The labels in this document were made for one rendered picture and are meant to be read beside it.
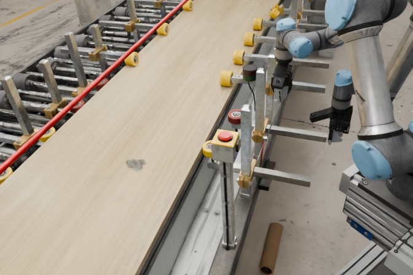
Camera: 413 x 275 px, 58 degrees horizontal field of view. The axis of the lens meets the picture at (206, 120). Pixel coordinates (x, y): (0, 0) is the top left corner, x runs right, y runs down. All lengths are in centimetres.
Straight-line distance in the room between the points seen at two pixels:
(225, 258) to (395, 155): 71
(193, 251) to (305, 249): 95
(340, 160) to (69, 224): 207
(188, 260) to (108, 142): 61
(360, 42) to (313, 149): 198
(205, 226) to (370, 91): 91
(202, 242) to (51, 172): 68
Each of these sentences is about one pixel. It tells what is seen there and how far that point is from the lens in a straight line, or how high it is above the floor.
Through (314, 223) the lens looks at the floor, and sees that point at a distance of 249.
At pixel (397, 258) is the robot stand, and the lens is 126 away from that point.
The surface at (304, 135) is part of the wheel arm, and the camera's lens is 173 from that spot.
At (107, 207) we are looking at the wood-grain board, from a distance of 142.
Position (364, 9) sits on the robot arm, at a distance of 108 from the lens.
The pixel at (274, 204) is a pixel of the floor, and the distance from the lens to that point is 256.
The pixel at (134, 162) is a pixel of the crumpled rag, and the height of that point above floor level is 91.
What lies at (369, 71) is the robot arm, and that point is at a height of 142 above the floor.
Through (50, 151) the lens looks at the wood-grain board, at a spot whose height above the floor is 90.
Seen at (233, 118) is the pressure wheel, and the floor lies 91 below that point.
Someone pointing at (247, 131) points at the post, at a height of 106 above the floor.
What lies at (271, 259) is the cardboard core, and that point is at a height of 8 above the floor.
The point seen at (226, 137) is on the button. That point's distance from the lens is 110.
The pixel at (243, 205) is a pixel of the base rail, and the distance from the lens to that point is 161.
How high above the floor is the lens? 192
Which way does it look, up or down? 36 degrees down
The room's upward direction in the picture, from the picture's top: 4 degrees counter-clockwise
